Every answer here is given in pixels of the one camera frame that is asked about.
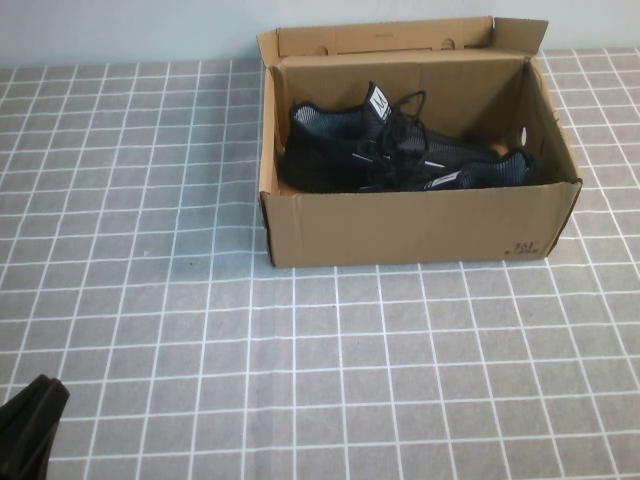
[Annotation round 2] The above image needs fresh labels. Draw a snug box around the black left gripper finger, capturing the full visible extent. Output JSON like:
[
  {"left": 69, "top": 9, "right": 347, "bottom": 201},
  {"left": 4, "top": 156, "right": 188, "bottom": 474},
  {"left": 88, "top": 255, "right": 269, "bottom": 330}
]
[
  {"left": 12, "top": 379, "right": 71, "bottom": 480},
  {"left": 0, "top": 374, "right": 55, "bottom": 480}
]

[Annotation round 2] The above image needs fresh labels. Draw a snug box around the brown cardboard shoe box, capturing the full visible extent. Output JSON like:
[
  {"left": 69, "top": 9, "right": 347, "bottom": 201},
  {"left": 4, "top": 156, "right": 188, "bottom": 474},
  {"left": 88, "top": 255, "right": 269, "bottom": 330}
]
[{"left": 255, "top": 15, "right": 585, "bottom": 271}]

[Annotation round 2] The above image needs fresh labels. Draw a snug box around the black sneaker with white tongue label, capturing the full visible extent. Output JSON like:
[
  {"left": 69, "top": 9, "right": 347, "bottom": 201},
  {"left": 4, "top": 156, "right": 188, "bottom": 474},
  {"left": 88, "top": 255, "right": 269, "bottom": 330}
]
[
  {"left": 358, "top": 149, "right": 547, "bottom": 194},
  {"left": 282, "top": 81, "right": 501, "bottom": 194}
]

